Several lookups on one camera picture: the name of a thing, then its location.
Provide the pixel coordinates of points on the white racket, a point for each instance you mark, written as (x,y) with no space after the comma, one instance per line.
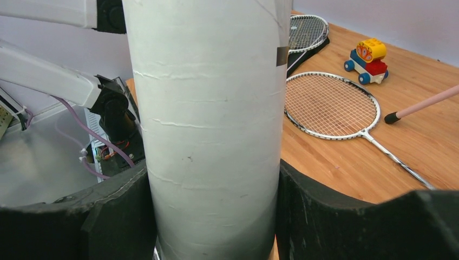
(332,107)
(306,33)

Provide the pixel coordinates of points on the black racket cover bag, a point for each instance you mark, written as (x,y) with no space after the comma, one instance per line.
(305,59)

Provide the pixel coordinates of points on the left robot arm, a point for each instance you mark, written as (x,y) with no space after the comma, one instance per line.
(97,93)

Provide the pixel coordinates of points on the white shuttlecock tube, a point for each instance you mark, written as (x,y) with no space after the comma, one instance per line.
(210,82)

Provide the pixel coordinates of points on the pink music stand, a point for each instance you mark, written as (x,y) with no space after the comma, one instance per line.
(393,117)

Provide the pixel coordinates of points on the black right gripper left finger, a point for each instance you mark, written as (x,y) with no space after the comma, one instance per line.
(110,220)

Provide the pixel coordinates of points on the colourful toy car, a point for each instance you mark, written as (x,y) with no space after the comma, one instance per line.
(367,60)

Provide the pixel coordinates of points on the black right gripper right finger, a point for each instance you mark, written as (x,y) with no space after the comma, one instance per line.
(317,222)

